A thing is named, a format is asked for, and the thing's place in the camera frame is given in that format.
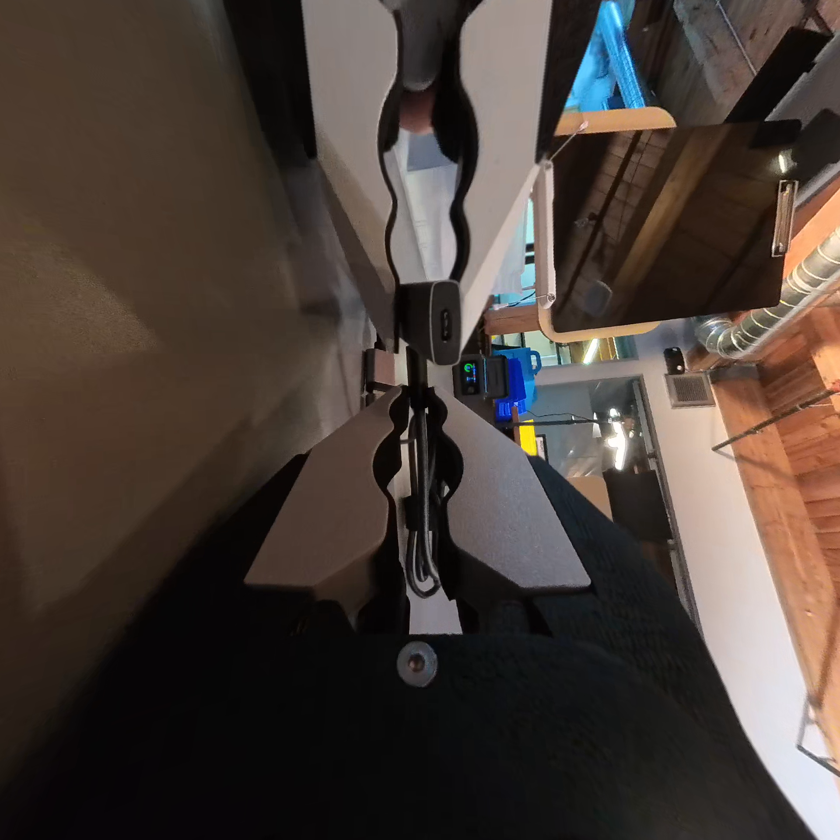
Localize glossy black panel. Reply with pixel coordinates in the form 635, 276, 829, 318
550, 120, 803, 334

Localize blue air duct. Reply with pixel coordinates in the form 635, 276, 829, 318
570, 0, 651, 111

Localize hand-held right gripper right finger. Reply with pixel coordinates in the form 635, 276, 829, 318
425, 386, 593, 634

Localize thin metal rod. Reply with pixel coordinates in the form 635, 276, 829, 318
710, 388, 840, 452

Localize silver metal clip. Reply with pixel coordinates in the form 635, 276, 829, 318
770, 179, 799, 258

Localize silver air duct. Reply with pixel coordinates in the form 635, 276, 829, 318
694, 228, 840, 361

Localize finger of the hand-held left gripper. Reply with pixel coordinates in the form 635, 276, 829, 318
449, 0, 553, 355
301, 0, 411, 354

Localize black usb cable bundle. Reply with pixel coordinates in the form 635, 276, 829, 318
402, 346, 450, 599

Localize black power station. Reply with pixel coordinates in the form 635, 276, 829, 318
453, 353, 510, 399

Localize blue storage bins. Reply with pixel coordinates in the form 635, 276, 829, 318
493, 346, 543, 422

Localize beige cardboard sheet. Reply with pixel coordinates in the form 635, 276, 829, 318
566, 476, 614, 521

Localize black square board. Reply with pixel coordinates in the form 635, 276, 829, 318
602, 468, 674, 543

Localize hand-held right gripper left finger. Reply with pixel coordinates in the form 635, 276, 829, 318
243, 386, 414, 632

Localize wall vent grille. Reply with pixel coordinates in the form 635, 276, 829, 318
665, 371, 716, 409

